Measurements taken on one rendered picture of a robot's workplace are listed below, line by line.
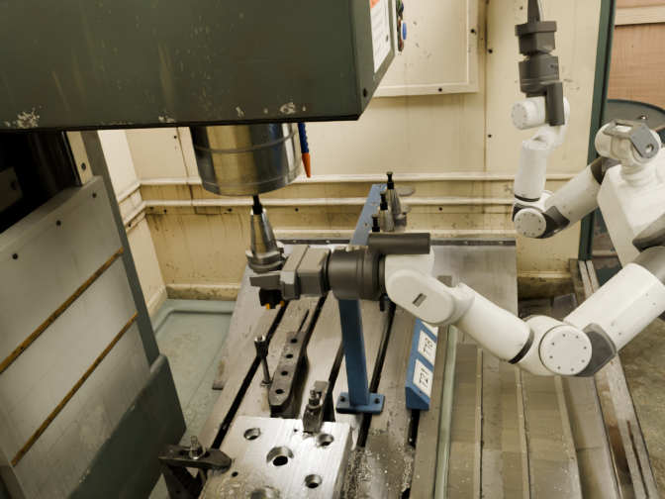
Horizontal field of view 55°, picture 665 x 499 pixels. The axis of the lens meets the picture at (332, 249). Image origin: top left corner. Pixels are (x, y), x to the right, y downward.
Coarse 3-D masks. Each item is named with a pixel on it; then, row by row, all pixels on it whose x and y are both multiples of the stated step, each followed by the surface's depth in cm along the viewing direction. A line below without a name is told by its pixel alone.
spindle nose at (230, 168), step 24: (192, 144) 95; (216, 144) 89; (240, 144) 89; (264, 144) 90; (288, 144) 93; (216, 168) 91; (240, 168) 90; (264, 168) 91; (288, 168) 94; (216, 192) 94; (240, 192) 92; (264, 192) 93
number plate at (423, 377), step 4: (416, 364) 141; (420, 364) 142; (416, 368) 140; (420, 368) 141; (424, 368) 142; (416, 372) 139; (420, 372) 140; (424, 372) 141; (428, 372) 143; (416, 376) 138; (420, 376) 139; (424, 376) 140; (428, 376) 142; (416, 380) 137; (420, 380) 138; (424, 380) 139; (428, 380) 141; (416, 384) 136; (420, 384) 137; (424, 384) 138; (428, 384) 140; (420, 388) 136; (424, 388) 137; (428, 388) 139; (424, 392) 137; (428, 392) 138; (428, 396) 137
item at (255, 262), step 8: (280, 248) 106; (248, 256) 104; (256, 256) 103; (264, 256) 103; (272, 256) 103; (280, 256) 104; (248, 264) 105; (256, 264) 104; (264, 264) 104; (272, 264) 104; (280, 264) 105
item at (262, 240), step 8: (256, 216) 101; (264, 216) 102; (256, 224) 102; (264, 224) 102; (256, 232) 102; (264, 232) 102; (272, 232) 104; (256, 240) 103; (264, 240) 103; (272, 240) 104; (256, 248) 103; (264, 248) 103; (272, 248) 104
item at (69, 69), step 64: (0, 0) 81; (64, 0) 79; (128, 0) 78; (192, 0) 76; (256, 0) 74; (320, 0) 73; (0, 64) 85; (64, 64) 83; (128, 64) 81; (192, 64) 80; (256, 64) 78; (320, 64) 76; (384, 64) 95; (0, 128) 90; (64, 128) 88; (128, 128) 86
